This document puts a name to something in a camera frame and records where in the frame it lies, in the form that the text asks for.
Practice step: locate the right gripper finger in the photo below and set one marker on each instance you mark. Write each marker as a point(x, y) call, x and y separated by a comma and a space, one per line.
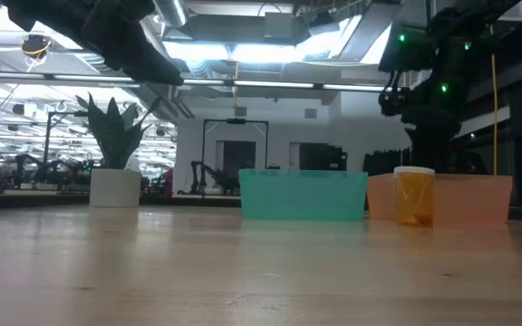
point(442, 154)

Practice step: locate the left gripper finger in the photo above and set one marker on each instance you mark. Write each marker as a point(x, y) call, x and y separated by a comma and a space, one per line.
point(125, 41)

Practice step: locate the orange pill bottle white cap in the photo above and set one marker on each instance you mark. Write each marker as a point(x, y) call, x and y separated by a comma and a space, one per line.
point(414, 199)

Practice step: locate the black background robot arm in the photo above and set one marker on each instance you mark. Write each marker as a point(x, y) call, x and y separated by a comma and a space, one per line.
point(206, 176)

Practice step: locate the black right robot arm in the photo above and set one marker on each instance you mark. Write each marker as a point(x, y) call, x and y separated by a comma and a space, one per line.
point(469, 27)

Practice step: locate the orange plastic bin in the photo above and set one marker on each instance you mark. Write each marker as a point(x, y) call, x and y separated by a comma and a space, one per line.
point(469, 199)

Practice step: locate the teal plastic bin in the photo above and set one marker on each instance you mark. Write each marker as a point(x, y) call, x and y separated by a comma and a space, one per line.
point(304, 194)

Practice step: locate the ceiling dome device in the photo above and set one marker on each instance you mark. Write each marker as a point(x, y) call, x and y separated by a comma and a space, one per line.
point(35, 45)

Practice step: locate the black partition row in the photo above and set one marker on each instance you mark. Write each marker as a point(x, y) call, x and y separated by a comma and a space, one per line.
point(385, 163)

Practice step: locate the green artificial plant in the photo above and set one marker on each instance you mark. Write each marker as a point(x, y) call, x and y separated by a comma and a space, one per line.
point(116, 136)

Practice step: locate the black background equipment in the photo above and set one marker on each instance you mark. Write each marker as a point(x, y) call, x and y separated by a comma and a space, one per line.
point(322, 158)

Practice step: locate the overhead light bar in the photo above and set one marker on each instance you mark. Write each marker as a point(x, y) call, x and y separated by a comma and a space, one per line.
point(288, 84)

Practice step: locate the white plant pot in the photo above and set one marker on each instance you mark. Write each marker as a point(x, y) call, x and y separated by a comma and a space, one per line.
point(116, 188)

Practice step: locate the red background object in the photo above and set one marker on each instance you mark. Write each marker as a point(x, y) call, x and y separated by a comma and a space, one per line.
point(168, 183)

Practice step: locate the black background robot station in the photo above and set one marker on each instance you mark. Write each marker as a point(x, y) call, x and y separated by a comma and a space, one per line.
point(52, 172)

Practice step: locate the silver ventilation duct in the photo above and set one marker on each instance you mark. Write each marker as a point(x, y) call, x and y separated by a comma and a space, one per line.
point(172, 11)

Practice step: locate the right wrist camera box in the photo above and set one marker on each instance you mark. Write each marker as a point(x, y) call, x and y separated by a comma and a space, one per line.
point(406, 50)

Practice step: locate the black background gantry frame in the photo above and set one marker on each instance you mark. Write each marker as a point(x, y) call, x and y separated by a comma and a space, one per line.
point(236, 121)

